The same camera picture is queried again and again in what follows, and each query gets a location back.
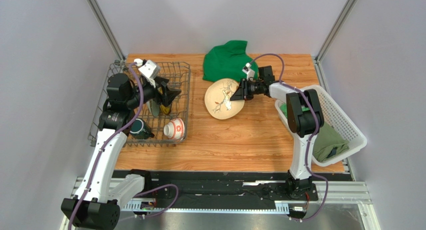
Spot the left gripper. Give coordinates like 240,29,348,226
125,76,181,110

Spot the cream bird plate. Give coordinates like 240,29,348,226
204,78,245,120

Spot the yellow patterned small plate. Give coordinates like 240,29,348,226
159,103,173,115

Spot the light blue flower plate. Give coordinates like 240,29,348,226
147,100,160,117

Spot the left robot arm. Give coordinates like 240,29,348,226
61,73,182,230

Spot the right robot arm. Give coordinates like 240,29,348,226
230,63,324,199

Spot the green cloth on table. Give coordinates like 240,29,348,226
202,40,253,82

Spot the white orange patterned bowl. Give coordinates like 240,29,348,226
163,118,186,141

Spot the bright green towel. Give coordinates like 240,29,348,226
279,103,288,118

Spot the dark green mug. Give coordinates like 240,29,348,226
129,118,155,140

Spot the white plastic basket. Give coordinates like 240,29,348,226
269,83,367,167

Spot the olive green cloth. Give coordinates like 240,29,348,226
313,122,350,162

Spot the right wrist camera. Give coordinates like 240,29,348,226
242,62,256,80

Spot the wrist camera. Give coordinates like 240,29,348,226
133,58,161,79
242,62,256,80

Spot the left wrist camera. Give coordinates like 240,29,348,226
133,58,161,79

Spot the grey wire dish rack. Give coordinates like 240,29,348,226
88,59,191,147

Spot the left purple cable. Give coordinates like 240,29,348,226
67,61,180,230

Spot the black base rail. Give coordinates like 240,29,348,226
113,170,354,211

